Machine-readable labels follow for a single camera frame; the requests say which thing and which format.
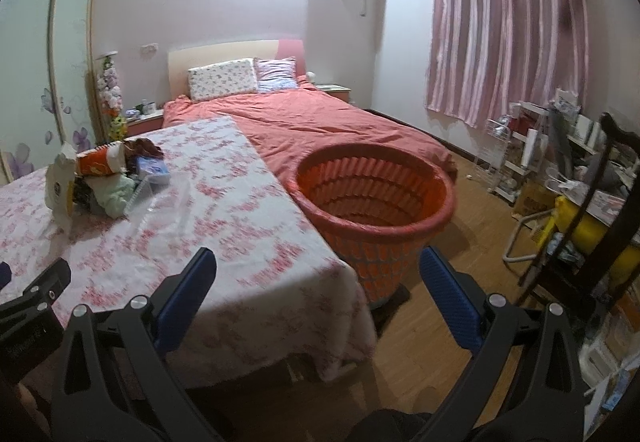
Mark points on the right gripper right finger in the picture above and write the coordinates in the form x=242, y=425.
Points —
x=545, y=400

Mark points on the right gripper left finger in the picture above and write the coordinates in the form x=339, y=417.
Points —
x=89, y=399

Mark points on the mint green sock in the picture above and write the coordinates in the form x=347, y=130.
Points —
x=112, y=193

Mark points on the blue tissue pack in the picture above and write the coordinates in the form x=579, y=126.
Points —
x=152, y=170

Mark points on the brown woven scrunchie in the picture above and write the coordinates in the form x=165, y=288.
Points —
x=141, y=148

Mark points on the white paper bag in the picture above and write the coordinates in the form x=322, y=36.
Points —
x=60, y=180

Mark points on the yellow bag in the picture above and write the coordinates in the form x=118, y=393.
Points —
x=588, y=233

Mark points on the floral white pink tablecloth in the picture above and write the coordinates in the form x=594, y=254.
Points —
x=280, y=289

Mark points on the clear plastic packaging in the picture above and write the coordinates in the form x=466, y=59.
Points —
x=158, y=196

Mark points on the orange plastic laundry basket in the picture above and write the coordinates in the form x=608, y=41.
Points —
x=376, y=206

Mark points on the floral sliding wardrobe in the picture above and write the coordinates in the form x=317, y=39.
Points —
x=47, y=93

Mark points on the pink left nightstand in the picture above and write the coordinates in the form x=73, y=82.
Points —
x=145, y=118

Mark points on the plush toy tower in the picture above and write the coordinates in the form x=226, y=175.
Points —
x=110, y=96

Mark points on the cream pink headboard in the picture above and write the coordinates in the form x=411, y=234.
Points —
x=180, y=61

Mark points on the coral red duvet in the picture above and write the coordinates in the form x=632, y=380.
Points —
x=227, y=137

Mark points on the floral white pillow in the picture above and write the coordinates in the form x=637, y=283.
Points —
x=222, y=79

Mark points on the right nightstand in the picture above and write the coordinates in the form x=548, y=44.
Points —
x=336, y=90

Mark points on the pink striped pillow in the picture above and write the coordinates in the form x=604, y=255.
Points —
x=275, y=74

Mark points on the pink satin curtain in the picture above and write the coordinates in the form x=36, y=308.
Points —
x=486, y=54

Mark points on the white wire rack shelf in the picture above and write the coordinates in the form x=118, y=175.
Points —
x=511, y=150

